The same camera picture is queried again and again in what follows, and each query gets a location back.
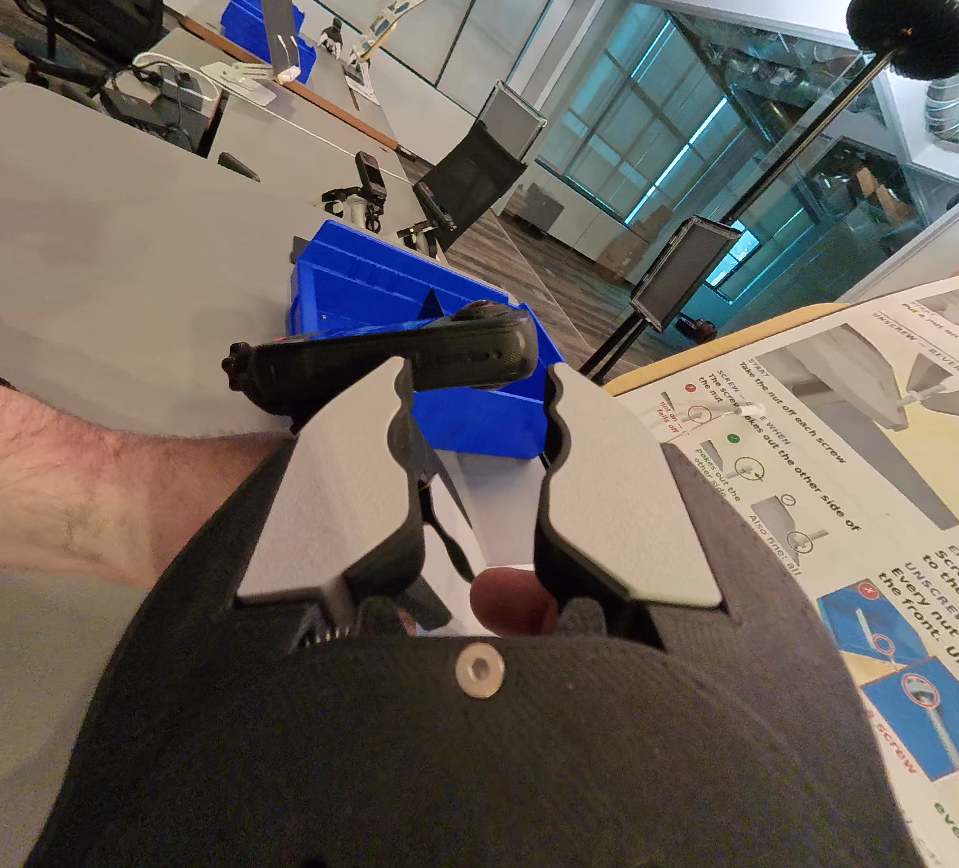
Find spare gripper on stand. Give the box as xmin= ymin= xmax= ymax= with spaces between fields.
xmin=322 ymin=150 xmax=387 ymax=234
xmin=397 ymin=182 xmax=458 ymax=258

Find black sign stand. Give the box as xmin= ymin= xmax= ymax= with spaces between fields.
xmin=580 ymin=215 xmax=743 ymax=384

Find printed instruction sheet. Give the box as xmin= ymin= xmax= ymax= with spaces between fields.
xmin=614 ymin=276 xmax=959 ymax=868

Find black pole with round disc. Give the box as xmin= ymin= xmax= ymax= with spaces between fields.
xmin=719 ymin=0 xmax=959 ymax=228

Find grey desk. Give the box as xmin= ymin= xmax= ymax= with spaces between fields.
xmin=0 ymin=83 xmax=525 ymax=868
xmin=206 ymin=89 xmax=451 ymax=262
xmin=150 ymin=0 xmax=421 ymax=157

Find blue plastic bin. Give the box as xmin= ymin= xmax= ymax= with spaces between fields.
xmin=219 ymin=0 xmax=307 ymax=41
xmin=285 ymin=32 xmax=318 ymax=84
xmin=287 ymin=220 xmax=566 ymax=460

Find cardboard boxes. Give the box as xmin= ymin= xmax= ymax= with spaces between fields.
xmin=595 ymin=205 xmax=675 ymax=285

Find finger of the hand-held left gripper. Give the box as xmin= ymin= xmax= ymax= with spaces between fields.
xmin=416 ymin=434 xmax=478 ymax=584

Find dark floor box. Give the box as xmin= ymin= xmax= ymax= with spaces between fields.
xmin=517 ymin=182 xmax=566 ymax=232

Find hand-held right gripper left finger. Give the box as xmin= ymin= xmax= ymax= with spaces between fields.
xmin=236 ymin=356 xmax=428 ymax=610

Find black power box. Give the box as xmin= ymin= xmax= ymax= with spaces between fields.
xmin=101 ymin=77 xmax=214 ymax=135

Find silver sign frame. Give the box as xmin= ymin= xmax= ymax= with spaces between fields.
xmin=479 ymin=81 xmax=544 ymax=161

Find tilted wooden board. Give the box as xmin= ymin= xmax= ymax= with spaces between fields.
xmin=603 ymin=300 xmax=855 ymax=399

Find small instruction board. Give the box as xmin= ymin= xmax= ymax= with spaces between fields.
xmin=343 ymin=32 xmax=383 ymax=97
xmin=371 ymin=0 xmax=439 ymax=41

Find person's left forearm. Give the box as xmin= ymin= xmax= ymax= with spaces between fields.
xmin=0 ymin=385 xmax=301 ymax=588

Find pale grey plate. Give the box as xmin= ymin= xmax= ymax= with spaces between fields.
xmin=450 ymin=452 xmax=546 ymax=571

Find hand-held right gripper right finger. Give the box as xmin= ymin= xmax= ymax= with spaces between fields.
xmin=533 ymin=363 xmax=725 ymax=633

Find grey power adapter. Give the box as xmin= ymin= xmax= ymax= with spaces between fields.
xmin=153 ymin=62 xmax=207 ymax=108

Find white cable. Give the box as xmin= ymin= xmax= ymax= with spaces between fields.
xmin=133 ymin=51 xmax=226 ymax=106

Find person's left hand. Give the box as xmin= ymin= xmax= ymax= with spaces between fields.
xmin=471 ymin=567 xmax=559 ymax=638

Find black mesh chair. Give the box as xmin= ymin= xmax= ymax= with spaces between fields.
xmin=414 ymin=121 xmax=529 ymax=234

